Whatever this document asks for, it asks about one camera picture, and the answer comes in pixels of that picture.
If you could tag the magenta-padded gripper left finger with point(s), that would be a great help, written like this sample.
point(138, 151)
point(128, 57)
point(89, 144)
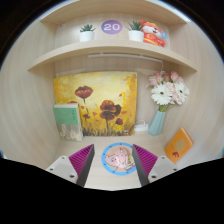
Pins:
point(63, 166)

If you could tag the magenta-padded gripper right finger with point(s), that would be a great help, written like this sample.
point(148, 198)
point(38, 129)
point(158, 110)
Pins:
point(161, 166)

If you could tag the round blue-rimmed mouse pad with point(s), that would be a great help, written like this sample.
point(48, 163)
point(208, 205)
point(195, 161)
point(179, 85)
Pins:
point(115, 145)

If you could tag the pale green vase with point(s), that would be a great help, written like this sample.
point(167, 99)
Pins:
point(156, 123)

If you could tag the white power strip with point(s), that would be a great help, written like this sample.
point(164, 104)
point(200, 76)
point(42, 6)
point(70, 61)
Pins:
point(141, 127)

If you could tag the green book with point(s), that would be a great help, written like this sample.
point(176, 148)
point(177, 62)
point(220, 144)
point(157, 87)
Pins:
point(66, 115)

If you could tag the pink and white flower bouquet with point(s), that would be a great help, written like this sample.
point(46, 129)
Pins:
point(165, 93)

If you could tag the yellow poppy flower painting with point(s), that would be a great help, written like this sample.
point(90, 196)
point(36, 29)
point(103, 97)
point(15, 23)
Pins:
point(100, 93)

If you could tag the red plush toy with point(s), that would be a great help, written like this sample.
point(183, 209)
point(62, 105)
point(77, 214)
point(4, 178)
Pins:
point(153, 35)

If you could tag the small potted plant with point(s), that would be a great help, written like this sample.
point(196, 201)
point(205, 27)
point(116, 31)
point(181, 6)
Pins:
point(136, 35)
point(87, 35)

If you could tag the round purple number sign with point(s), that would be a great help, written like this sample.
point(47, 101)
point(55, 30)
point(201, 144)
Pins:
point(111, 27)

